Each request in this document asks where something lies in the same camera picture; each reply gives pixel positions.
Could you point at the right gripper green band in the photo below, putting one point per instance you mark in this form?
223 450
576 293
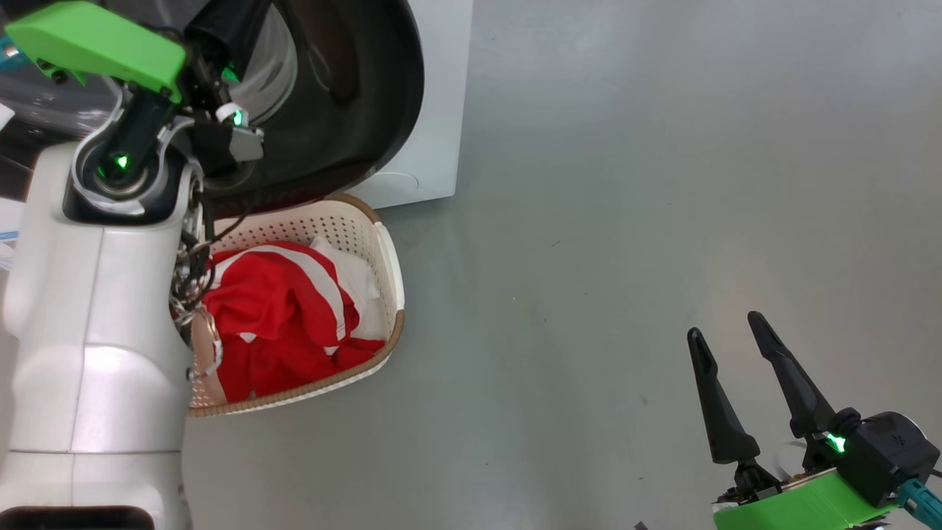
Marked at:
802 508

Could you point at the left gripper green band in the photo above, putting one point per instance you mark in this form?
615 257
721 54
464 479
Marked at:
103 44

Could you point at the black glass washer door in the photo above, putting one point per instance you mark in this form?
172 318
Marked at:
368 88

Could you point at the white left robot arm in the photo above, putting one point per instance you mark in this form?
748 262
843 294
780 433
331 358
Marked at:
96 331

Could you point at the white front-load washing machine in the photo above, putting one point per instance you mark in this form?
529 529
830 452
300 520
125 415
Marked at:
441 110

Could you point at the cream basket brown rim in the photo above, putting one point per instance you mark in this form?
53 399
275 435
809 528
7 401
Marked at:
390 294

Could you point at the blue energy label sticker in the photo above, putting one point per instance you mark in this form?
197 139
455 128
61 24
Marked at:
7 236

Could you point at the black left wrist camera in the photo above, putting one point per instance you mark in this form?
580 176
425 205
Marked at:
221 33

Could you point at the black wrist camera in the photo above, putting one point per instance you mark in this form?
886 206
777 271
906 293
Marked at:
890 456
221 33

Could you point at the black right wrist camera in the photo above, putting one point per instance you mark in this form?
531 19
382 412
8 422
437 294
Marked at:
890 456

